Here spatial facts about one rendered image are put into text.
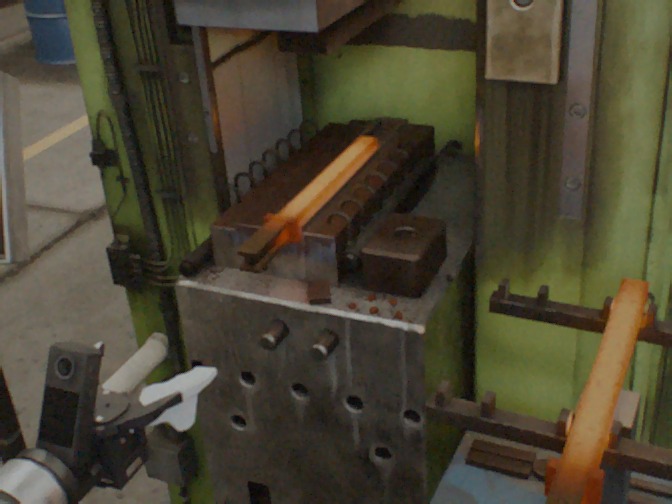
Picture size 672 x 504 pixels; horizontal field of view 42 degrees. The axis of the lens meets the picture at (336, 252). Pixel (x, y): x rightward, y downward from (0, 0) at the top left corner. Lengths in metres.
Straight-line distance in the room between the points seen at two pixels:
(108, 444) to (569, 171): 0.67
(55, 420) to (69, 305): 2.25
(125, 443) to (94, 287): 2.28
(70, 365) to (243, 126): 0.70
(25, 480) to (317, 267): 0.54
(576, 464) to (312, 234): 0.55
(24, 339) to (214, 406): 1.67
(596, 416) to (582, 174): 0.43
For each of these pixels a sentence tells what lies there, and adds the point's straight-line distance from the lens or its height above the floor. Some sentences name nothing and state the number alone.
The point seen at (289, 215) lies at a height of 1.01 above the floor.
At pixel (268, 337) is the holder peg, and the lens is 1.20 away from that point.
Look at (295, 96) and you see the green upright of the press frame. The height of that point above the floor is 1.03.
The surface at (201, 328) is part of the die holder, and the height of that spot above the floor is 0.84.
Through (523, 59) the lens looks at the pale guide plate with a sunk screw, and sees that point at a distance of 1.14.
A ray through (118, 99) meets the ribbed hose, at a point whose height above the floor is 1.11.
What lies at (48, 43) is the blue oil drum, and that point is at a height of 0.13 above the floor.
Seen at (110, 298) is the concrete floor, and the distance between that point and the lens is 3.11.
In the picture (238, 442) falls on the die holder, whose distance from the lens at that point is 1.42.
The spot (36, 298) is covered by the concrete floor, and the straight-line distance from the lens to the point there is 3.22.
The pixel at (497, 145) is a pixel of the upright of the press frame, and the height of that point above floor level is 1.09.
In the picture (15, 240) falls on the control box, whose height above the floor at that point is 0.98.
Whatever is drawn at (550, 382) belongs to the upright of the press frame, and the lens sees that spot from 1.38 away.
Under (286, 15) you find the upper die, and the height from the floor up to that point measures 1.29.
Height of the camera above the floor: 1.56
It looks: 29 degrees down
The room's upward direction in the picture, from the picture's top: 4 degrees counter-clockwise
